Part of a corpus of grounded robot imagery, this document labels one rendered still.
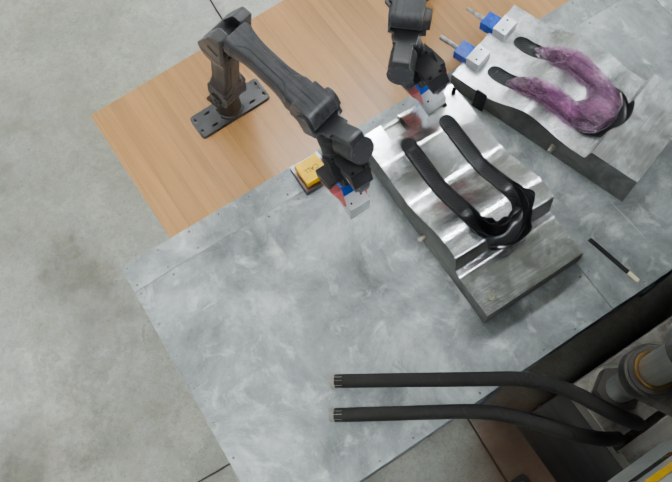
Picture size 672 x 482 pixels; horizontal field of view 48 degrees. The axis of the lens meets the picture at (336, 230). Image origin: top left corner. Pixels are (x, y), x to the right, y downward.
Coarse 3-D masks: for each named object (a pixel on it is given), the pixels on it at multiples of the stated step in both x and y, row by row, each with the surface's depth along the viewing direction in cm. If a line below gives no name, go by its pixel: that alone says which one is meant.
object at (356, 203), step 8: (344, 192) 164; (352, 192) 162; (352, 200) 162; (360, 200) 162; (368, 200) 162; (344, 208) 166; (352, 208) 161; (360, 208) 163; (368, 208) 166; (352, 216) 165
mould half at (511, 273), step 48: (384, 144) 174; (432, 144) 174; (480, 144) 173; (432, 192) 170; (480, 192) 166; (432, 240) 167; (480, 240) 160; (528, 240) 167; (480, 288) 164; (528, 288) 163
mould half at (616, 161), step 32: (544, 32) 186; (512, 64) 184; (544, 64) 180; (608, 64) 179; (512, 96) 178; (576, 96) 176; (640, 96) 173; (544, 128) 174; (640, 128) 170; (576, 160) 175; (608, 160) 167; (640, 160) 167; (608, 192) 176
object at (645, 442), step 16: (656, 336) 165; (624, 352) 165; (576, 384) 163; (592, 416) 160; (640, 416) 160; (656, 416) 162; (624, 432) 159; (640, 432) 161; (656, 432) 158; (608, 448) 163; (624, 448) 158; (640, 448) 157; (624, 464) 159
